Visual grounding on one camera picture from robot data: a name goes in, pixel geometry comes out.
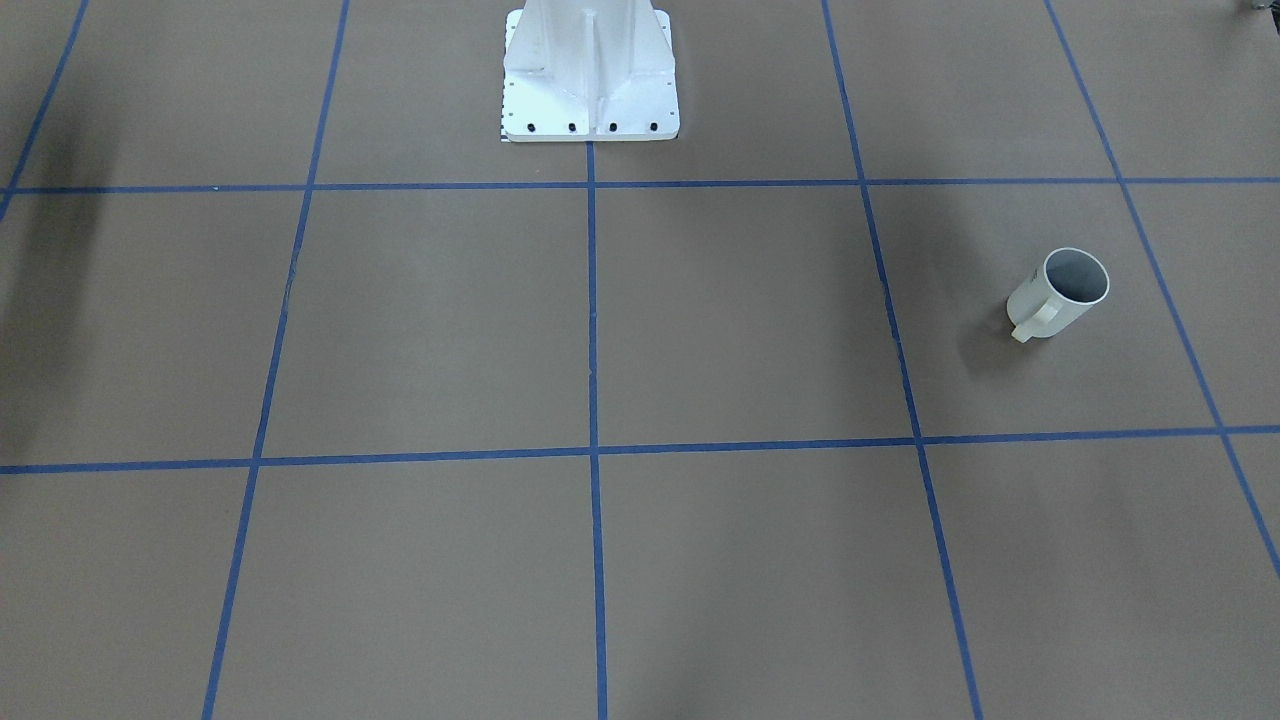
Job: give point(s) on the white central pedestal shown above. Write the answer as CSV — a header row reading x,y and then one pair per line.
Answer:
x,y
589,71

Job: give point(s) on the white mug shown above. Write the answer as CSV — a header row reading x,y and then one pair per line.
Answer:
x,y
1064,286

